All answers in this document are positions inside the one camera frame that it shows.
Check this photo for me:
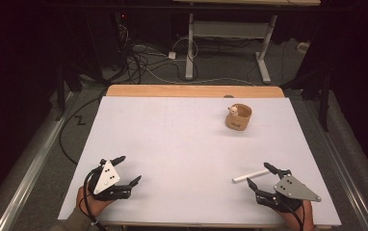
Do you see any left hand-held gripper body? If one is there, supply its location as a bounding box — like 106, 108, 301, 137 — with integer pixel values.
88, 159, 132, 202

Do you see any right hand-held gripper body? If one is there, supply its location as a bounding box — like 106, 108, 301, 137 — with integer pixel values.
255, 169, 322, 213

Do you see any white stick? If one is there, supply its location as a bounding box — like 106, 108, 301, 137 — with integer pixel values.
231, 169, 271, 185

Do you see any brown cup with white figure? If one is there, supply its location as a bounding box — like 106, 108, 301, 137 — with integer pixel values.
224, 103, 253, 132

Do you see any person's left hand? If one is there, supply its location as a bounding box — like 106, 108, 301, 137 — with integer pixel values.
75, 185, 116, 221

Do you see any person's right hand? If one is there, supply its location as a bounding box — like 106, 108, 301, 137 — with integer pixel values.
276, 200, 315, 231

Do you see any white table mat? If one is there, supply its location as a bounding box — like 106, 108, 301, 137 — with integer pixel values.
58, 95, 343, 227

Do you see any black stand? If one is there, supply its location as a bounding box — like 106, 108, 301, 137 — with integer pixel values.
54, 62, 84, 122
280, 68, 332, 133

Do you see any wooden table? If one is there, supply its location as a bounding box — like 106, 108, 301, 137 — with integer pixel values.
98, 84, 334, 231

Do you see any white floor box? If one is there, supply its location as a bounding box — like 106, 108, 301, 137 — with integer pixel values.
297, 40, 311, 55

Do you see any light desk top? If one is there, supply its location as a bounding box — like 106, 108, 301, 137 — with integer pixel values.
171, 0, 322, 7

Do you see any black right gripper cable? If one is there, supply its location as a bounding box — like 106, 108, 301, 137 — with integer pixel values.
284, 201, 305, 231

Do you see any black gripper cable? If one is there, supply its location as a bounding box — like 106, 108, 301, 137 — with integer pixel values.
81, 167, 109, 231
284, 201, 305, 231

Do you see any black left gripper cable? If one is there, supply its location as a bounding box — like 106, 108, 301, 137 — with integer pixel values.
81, 167, 109, 231

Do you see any metal floor rail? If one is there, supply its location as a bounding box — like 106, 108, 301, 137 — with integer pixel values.
302, 97, 368, 231
0, 90, 79, 231

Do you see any black floor cable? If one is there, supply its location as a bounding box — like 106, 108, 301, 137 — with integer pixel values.
58, 92, 109, 167

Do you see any bundle of floor cables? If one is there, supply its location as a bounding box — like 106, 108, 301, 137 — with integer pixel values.
113, 13, 257, 87

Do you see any white metal desk frame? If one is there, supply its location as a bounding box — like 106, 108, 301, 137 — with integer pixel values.
184, 12, 278, 86

